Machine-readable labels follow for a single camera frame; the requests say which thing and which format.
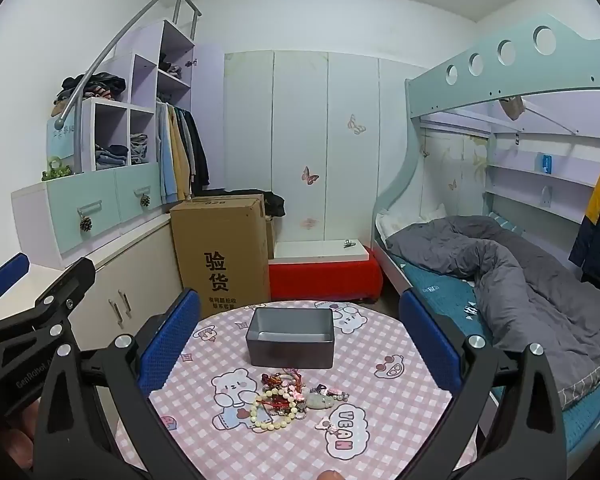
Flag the light blue hanging garment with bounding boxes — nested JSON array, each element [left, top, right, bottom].
[[156, 104, 179, 204]]

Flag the yellow and navy jacket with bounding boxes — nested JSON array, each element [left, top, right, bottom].
[[567, 150, 600, 291]]

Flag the pink checked tablecloth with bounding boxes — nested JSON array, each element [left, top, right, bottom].
[[115, 300, 481, 480]]

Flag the grey metal box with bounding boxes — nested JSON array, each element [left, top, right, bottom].
[[245, 307, 336, 371]]

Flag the tall cardboard box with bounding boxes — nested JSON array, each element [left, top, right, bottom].
[[170, 194, 272, 306]]

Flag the grey duvet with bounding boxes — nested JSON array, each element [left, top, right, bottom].
[[384, 215, 600, 411]]

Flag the white pillow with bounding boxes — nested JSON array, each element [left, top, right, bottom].
[[375, 204, 448, 241]]

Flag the black cloth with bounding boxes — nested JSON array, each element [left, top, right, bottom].
[[262, 192, 286, 219]]

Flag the teal bunk bed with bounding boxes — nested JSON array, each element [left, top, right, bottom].
[[372, 10, 600, 466]]

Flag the green beaded handbag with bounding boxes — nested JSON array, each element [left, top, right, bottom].
[[42, 156, 75, 182]]

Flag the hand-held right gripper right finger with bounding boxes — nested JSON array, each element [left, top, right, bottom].
[[399, 288, 567, 480]]

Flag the beige low cabinet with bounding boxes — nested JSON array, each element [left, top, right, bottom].
[[10, 210, 191, 356]]

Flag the teal bed sheet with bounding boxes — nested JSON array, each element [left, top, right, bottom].
[[400, 212, 600, 456]]

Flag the lavender stair shelf unit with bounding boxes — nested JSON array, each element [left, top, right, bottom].
[[47, 19, 226, 196]]

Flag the white wardrobe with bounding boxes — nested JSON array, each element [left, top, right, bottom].
[[224, 50, 427, 261]]

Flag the black hanging garment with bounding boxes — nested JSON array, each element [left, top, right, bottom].
[[184, 110, 211, 195]]

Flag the green stone pendant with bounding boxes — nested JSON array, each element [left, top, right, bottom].
[[305, 392, 337, 411]]

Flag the person's left hand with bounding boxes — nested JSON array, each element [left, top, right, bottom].
[[0, 400, 42, 467]]

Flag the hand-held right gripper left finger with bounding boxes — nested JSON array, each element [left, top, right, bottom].
[[32, 287, 202, 480]]

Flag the brown hanging pouch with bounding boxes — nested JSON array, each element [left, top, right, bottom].
[[497, 95, 526, 122]]

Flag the grey metal handrail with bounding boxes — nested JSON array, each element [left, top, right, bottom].
[[54, 0, 202, 131]]

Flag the folded grey clothes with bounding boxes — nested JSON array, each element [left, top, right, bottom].
[[130, 132, 151, 164]]

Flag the teal drawer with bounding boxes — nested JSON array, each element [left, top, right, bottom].
[[115, 162, 162, 221], [46, 180, 122, 256]]

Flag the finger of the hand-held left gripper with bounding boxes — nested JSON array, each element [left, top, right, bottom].
[[0, 252, 31, 321], [0, 257, 97, 346]]

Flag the pile of dark clothes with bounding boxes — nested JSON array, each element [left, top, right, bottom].
[[52, 72, 127, 117]]

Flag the yellow hanging garment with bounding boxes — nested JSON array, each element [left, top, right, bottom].
[[172, 107, 192, 201]]

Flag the folded jeans stack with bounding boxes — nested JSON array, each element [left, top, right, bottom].
[[96, 144, 130, 171]]

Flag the red bench with white top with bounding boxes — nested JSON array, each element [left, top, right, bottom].
[[267, 240, 385, 304]]

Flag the cream bead bracelet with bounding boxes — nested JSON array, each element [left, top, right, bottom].
[[250, 394, 302, 431]]

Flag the red string bracelet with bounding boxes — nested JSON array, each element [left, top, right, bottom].
[[257, 395, 294, 412]]

